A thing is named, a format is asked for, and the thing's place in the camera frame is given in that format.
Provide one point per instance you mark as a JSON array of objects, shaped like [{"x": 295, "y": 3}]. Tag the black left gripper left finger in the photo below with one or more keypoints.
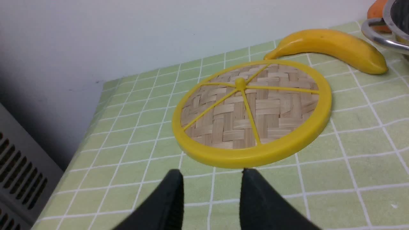
[{"x": 163, "y": 209}]

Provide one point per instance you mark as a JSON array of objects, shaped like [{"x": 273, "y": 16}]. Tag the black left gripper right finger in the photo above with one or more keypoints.
[{"x": 263, "y": 208}]

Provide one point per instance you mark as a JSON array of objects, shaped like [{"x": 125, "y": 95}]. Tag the yellow woven steamer lid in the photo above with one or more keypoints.
[{"x": 253, "y": 114}]

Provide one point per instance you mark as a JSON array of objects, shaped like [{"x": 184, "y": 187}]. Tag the stainless steel pot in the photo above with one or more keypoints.
[{"x": 387, "y": 25}]

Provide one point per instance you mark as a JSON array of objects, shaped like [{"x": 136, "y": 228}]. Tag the green checkered tablecloth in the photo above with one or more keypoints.
[{"x": 353, "y": 176}]

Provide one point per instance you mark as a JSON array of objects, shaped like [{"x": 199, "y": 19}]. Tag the grey vented appliance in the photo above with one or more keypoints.
[{"x": 28, "y": 176}]

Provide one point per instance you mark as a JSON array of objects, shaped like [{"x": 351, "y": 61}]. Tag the yellow plastic banana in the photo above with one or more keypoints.
[{"x": 350, "y": 49}]

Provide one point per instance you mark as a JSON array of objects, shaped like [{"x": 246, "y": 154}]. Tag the orange plastic vegetable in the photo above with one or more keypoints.
[{"x": 376, "y": 11}]

